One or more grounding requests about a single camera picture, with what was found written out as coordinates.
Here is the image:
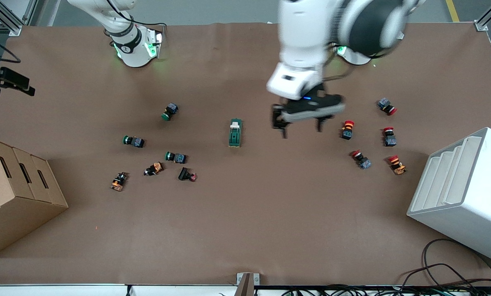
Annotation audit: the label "black orange selector switch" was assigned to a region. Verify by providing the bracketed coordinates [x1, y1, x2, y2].
[110, 172, 129, 192]
[143, 162, 164, 177]

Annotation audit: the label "brown cardboard box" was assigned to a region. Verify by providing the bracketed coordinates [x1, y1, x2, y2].
[0, 137, 69, 259]

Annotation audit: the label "black cable bundle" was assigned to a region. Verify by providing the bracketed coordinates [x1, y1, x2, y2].
[281, 284, 491, 296]

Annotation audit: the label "brown paper table cover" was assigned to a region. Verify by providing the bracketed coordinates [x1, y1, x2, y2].
[0, 21, 491, 286]

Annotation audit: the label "black switch with red lamp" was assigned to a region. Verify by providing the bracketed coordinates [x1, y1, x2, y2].
[178, 167, 198, 182]

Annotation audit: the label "white slotted bin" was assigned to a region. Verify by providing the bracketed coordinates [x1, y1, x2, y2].
[407, 127, 491, 265]

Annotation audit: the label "metal bracket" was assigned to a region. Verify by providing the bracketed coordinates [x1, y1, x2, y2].
[234, 273, 260, 296]

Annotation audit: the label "black cable loop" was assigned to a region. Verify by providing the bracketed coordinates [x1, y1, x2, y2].
[401, 238, 491, 288]

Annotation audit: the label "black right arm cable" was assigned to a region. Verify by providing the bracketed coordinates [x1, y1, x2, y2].
[0, 33, 22, 65]

